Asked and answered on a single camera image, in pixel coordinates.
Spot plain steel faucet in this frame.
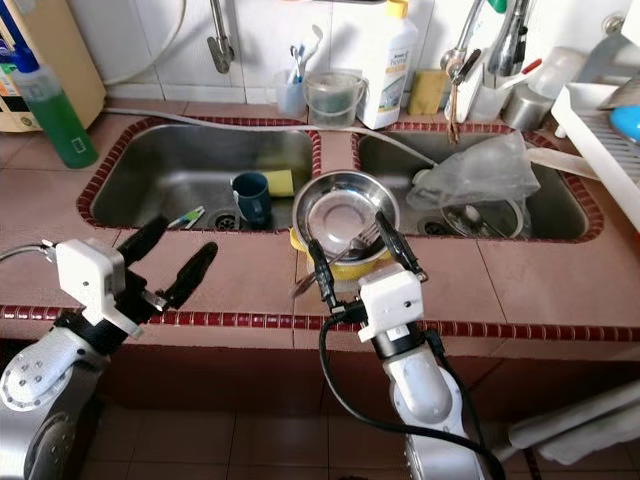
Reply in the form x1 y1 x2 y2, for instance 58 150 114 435
485 0 539 81

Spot thin white tube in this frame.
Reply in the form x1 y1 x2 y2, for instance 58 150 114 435
105 0 193 89

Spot blue plastic dish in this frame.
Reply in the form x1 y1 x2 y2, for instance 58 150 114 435
610 105 640 141

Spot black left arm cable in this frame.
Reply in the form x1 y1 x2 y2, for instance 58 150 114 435
0 240 61 266

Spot beige water ioniser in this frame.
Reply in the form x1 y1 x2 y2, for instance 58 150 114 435
0 0 108 135

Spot white plastic container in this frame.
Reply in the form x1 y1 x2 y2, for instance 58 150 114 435
465 60 511 123

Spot green dish soap bottle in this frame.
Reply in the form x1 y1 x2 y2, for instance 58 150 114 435
12 44 100 170

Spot white green training chopsticks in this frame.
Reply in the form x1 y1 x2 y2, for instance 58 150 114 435
167 206 207 230

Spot white detergent bottle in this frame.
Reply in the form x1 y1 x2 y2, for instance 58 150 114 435
358 0 421 132

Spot clear plastic bucket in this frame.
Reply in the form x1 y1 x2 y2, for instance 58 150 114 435
302 68 368 129

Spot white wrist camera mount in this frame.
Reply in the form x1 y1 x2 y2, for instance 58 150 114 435
356 264 426 336
54 237 143 338

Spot yellow sponge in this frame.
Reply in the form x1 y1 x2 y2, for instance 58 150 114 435
406 67 453 117
263 168 297 198

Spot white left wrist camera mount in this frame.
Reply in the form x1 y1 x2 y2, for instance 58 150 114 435
54 237 143 338

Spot steel sink basin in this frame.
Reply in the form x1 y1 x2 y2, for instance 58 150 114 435
90 122 316 233
355 128 593 243

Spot stainless steel bowl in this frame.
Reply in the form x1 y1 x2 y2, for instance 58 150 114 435
291 169 402 266

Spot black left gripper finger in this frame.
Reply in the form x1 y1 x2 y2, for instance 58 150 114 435
117 213 171 266
163 242 219 309

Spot steel fork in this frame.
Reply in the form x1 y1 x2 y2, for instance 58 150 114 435
290 222 383 299

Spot white dish rack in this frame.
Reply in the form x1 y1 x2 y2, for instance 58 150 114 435
525 15 640 218

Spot white hose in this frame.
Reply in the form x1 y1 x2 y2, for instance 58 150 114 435
105 105 441 169

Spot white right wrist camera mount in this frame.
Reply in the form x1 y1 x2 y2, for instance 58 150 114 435
356 264 426 336

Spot yellow suction bowl base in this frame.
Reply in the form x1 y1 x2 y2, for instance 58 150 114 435
289 227 393 283

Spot steel faucet with black lever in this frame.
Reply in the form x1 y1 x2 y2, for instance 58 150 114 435
443 0 496 86

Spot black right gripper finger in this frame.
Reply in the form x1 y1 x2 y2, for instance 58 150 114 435
305 238 339 311
375 210 423 276

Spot clear toothbrush cup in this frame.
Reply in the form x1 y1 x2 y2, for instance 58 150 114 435
274 25 323 119

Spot white tube frame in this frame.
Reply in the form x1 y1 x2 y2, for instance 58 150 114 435
503 378 640 468

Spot steel wall tap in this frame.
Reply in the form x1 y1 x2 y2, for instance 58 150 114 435
207 0 237 76

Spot brown hanging strap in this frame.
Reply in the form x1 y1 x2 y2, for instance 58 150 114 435
448 75 466 148

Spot blue bunny mug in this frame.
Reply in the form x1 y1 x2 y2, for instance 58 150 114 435
229 171 274 230

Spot clear plastic bag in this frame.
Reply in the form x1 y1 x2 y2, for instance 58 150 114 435
406 128 543 239

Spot steel cup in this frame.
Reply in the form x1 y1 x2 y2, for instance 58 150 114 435
500 85 558 133

